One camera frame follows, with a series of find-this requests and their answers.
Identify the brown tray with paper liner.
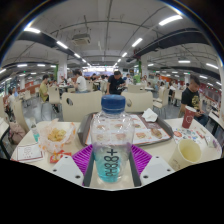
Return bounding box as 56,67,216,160
77,111,174,147

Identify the small teal bottle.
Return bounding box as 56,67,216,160
29,117,41,143

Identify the yellow paper cup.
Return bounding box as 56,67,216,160
168,138,203,172

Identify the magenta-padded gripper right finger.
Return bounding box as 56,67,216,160
129,144,176,188

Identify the group of beige chairs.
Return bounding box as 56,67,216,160
18,81,183,109

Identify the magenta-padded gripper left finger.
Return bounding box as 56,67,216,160
51,144,95,188

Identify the red sauce packet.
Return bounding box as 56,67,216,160
49,150,73,164

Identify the pink backpack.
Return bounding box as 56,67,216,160
8,121,27,145

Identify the person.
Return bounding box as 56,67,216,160
7,88,17,113
38,74,51,103
73,69,88,93
179,74,209,127
106,70,128,95

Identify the clear bag of fried snacks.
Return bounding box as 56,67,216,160
38,119,77,154

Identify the beige chair with round hole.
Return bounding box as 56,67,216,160
61,90,103,123
121,90,154,113

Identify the clear blue-capped water bottle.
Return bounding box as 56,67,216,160
90,94,135,184

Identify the white paper card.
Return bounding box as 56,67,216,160
15,142,44,163

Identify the ceiling air conditioner unit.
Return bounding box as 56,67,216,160
71,32,92,47

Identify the red paper cup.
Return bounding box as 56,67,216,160
181,105,198,130

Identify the crumpled white napkin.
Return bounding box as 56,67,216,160
141,107,159,123

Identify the group of ceiling lights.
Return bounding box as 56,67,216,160
0,14,221,84

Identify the colourful sticker leaflet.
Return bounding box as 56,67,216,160
173,126,205,143

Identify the beige neighbouring table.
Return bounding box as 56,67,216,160
208,111,224,131
0,116,11,158

